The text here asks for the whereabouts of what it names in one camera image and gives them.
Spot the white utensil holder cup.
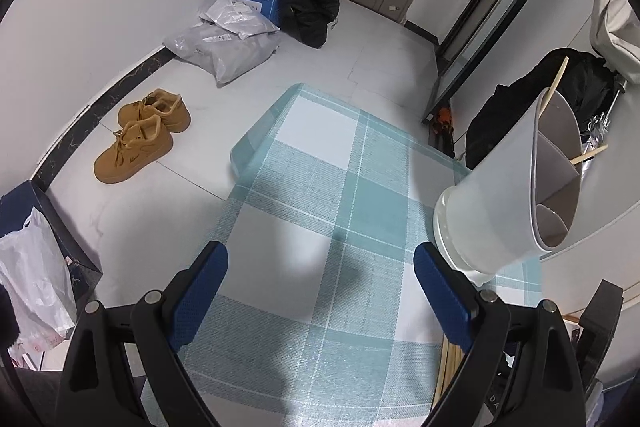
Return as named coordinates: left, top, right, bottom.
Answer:
left=433, top=91, right=582, bottom=286

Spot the wooden chopstick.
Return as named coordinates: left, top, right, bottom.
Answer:
left=432, top=336, right=449, bottom=407
left=446, top=343, right=464, bottom=378

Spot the wooden chopstick leftmost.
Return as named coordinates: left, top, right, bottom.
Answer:
left=432, top=336, right=449, bottom=407

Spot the dark blue paper bag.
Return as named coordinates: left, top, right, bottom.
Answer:
left=0, top=180, right=104, bottom=308

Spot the white plastic bag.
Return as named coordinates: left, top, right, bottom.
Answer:
left=1, top=208, right=77, bottom=352

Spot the teal plaid tablecloth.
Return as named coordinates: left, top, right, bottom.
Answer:
left=139, top=82, right=544, bottom=427

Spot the orange black tool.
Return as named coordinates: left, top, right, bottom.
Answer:
left=432, top=106, right=454, bottom=158

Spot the tan shoe far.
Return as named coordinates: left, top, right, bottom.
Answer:
left=117, top=89, right=191, bottom=133

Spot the white garment hanging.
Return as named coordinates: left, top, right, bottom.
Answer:
left=589, top=0, right=640, bottom=84

